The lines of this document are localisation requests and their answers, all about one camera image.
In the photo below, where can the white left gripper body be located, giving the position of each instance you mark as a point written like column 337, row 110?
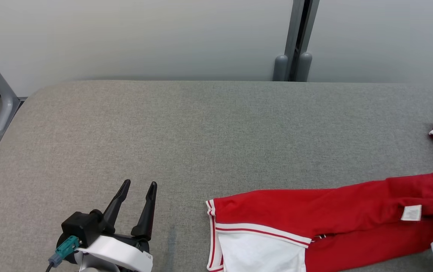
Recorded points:
column 118, row 253

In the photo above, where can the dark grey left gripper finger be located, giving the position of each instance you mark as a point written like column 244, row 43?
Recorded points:
column 147, row 215
column 118, row 204

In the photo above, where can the red and white striped jersey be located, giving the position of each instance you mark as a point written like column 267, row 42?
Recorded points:
column 314, row 211

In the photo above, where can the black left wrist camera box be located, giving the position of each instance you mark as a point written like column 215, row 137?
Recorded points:
column 82, row 226

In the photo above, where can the grey partition post with feet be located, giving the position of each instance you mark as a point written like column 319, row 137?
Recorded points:
column 294, row 30

